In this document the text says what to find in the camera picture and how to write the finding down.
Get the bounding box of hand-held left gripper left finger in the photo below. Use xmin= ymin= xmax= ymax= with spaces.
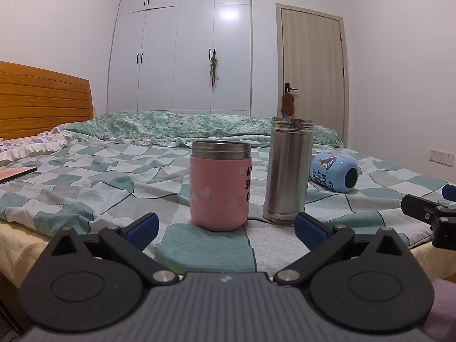
xmin=49 ymin=213 xmax=179 ymax=288

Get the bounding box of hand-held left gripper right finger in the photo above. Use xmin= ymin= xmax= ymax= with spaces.
xmin=273 ymin=212 xmax=411 ymax=287

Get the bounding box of blue printed cup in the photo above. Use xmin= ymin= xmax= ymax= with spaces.
xmin=308 ymin=151 xmax=359 ymax=194

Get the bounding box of tall stainless steel cup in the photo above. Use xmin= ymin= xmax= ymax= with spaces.
xmin=263 ymin=117 xmax=314 ymax=226

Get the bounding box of pink cup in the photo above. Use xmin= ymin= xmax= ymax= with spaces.
xmin=189 ymin=141 xmax=253 ymax=232

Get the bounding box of checkered green bed sheet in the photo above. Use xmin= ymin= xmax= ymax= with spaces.
xmin=0 ymin=136 xmax=456 ymax=275

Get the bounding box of purple clothing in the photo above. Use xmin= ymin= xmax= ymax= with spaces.
xmin=430 ymin=279 xmax=456 ymax=342

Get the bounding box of green floral quilt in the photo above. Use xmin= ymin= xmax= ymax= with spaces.
xmin=64 ymin=111 xmax=343 ymax=148

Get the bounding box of yellow mattress cover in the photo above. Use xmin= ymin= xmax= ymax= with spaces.
xmin=0 ymin=217 xmax=52 ymax=290

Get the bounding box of pink book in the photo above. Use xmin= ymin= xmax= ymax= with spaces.
xmin=0 ymin=166 xmax=38 ymax=185

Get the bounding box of floral ruffled pillow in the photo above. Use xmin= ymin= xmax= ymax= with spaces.
xmin=0 ymin=130 xmax=70 ymax=170

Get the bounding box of white wardrobe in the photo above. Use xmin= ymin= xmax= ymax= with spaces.
xmin=107 ymin=0 xmax=253 ymax=115

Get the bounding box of wooden bed headboard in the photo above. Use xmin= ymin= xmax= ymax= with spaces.
xmin=0 ymin=61 xmax=94 ymax=139

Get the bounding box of light wooden door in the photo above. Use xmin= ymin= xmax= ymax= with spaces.
xmin=276 ymin=3 xmax=350 ymax=146

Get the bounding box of green hanging ornament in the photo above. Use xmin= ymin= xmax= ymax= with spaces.
xmin=208 ymin=53 xmax=219 ymax=88

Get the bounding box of white wall outlet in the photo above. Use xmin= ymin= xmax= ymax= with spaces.
xmin=429 ymin=148 xmax=456 ymax=167

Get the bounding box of brown pouch on door handle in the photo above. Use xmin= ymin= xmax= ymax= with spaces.
xmin=281 ymin=93 xmax=295 ymax=118

